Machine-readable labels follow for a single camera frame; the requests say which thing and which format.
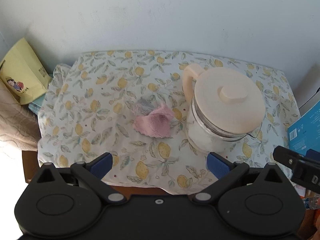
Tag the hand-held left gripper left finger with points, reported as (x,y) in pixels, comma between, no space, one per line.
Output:
(101,166)

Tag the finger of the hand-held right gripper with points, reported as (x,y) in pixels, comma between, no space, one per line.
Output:
(285,155)

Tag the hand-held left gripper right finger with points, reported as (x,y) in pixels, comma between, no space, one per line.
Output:
(217,166)

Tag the glass kettle with cream lid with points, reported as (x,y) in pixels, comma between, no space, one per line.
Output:
(225,105)

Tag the pink cleaning cloth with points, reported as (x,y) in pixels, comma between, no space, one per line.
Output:
(155,125)

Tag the clear plastic water bottle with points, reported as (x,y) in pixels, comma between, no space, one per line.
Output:
(311,203)

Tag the blue cardboard box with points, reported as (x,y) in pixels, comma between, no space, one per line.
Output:
(307,130)

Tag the lemon print tablecloth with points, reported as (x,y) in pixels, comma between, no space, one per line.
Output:
(100,120)

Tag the light blue cloth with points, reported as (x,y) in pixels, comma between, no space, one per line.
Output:
(35,106)

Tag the beige curtain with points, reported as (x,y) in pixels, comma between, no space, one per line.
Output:
(15,125)

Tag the yellow paper bag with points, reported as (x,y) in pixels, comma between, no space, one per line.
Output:
(22,65)

